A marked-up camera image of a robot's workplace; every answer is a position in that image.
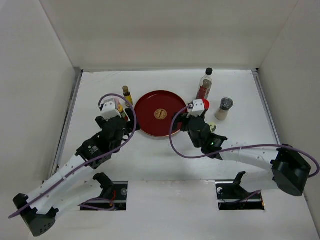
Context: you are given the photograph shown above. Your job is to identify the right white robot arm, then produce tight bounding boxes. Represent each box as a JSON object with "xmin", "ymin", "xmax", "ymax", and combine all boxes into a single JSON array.
[{"xmin": 170, "ymin": 113, "xmax": 311, "ymax": 198}]

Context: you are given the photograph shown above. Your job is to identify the small yellow label oil bottle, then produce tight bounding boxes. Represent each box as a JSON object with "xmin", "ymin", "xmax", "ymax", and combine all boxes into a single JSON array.
[{"xmin": 122, "ymin": 85, "xmax": 134, "ymax": 106}]

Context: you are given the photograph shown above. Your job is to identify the round red tray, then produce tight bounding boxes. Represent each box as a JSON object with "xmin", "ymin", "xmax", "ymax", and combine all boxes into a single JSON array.
[{"xmin": 134, "ymin": 90, "xmax": 186, "ymax": 137}]

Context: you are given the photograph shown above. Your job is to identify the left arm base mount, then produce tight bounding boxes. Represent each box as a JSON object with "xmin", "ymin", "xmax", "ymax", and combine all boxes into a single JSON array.
[{"xmin": 80, "ymin": 173, "xmax": 129, "ymax": 211}]

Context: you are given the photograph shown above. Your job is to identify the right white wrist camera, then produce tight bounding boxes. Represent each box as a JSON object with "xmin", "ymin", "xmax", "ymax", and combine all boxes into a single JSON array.
[{"xmin": 187, "ymin": 99, "xmax": 206, "ymax": 118}]

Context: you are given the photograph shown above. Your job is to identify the cream lid spice jar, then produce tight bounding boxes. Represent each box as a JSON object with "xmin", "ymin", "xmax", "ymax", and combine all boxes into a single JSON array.
[{"xmin": 209, "ymin": 122, "xmax": 217, "ymax": 133}]

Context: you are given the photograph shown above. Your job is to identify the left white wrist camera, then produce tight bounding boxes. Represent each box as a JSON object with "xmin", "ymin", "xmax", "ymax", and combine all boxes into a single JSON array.
[{"xmin": 100, "ymin": 98, "xmax": 121, "ymax": 122}]

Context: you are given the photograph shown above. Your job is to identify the red lid chili jar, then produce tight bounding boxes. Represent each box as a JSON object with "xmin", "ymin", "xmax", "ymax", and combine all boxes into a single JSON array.
[{"xmin": 201, "ymin": 98, "xmax": 210, "ymax": 118}]

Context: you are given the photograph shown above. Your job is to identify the tall soy sauce bottle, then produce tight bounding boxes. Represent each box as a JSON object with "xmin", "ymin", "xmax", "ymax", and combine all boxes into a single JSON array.
[{"xmin": 195, "ymin": 67, "xmax": 213, "ymax": 100}]

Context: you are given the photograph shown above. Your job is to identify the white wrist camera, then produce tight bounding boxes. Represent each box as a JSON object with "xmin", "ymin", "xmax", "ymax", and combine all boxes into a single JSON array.
[
  {"xmin": 187, "ymin": 99, "xmax": 206, "ymax": 118},
  {"xmin": 100, "ymin": 98, "xmax": 121, "ymax": 122}
]

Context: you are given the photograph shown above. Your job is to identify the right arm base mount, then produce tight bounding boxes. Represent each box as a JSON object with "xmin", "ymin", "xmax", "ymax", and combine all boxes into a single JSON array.
[{"xmin": 215, "ymin": 171, "xmax": 265, "ymax": 211}]

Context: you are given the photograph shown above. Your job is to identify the yellow cap chili sauce bottle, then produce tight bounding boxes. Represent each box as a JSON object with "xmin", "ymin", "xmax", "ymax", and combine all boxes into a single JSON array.
[{"xmin": 115, "ymin": 98, "xmax": 129, "ymax": 122}]

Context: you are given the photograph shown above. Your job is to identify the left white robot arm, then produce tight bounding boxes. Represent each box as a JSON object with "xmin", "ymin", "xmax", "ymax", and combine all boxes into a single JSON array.
[{"xmin": 13, "ymin": 105, "xmax": 140, "ymax": 237}]

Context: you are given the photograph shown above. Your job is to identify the grey lid pepper shaker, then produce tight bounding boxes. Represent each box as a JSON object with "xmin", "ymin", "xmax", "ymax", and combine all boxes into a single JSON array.
[{"xmin": 215, "ymin": 97, "xmax": 234, "ymax": 121}]

